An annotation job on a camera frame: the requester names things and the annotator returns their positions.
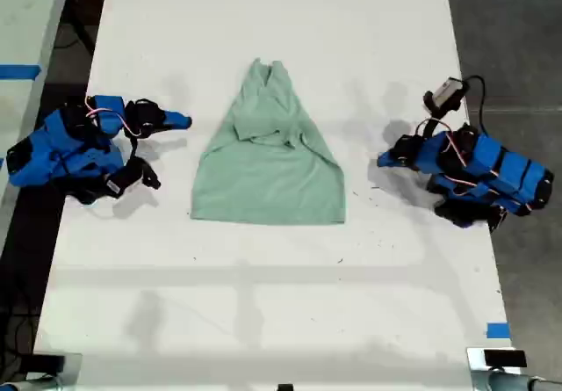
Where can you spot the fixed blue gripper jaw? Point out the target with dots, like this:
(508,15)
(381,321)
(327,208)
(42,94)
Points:
(390,157)
(177,118)

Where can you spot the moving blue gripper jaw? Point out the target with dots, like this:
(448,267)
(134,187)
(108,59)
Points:
(173,126)
(397,165)

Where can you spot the pale green T-shirt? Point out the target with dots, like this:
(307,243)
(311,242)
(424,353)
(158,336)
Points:
(268,175)

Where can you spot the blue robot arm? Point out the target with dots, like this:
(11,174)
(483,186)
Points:
(74,154)
(492,171)

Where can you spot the long blue tape strip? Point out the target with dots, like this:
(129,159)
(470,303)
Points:
(19,71)

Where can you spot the short blue tape strip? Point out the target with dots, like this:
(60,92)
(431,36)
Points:
(498,330)

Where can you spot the metal clamp plate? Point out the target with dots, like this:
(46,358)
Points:
(475,359)
(72,367)

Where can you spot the small black box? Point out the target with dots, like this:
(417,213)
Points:
(505,358)
(48,363)

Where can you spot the grey metal pipe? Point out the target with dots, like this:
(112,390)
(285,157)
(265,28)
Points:
(513,382)
(26,384)

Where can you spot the tiny black box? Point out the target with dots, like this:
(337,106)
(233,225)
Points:
(285,387)

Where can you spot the camera black stalk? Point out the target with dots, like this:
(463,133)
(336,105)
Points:
(432,123)
(133,149)

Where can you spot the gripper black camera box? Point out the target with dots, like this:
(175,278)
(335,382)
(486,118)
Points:
(445,94)
(127,180)

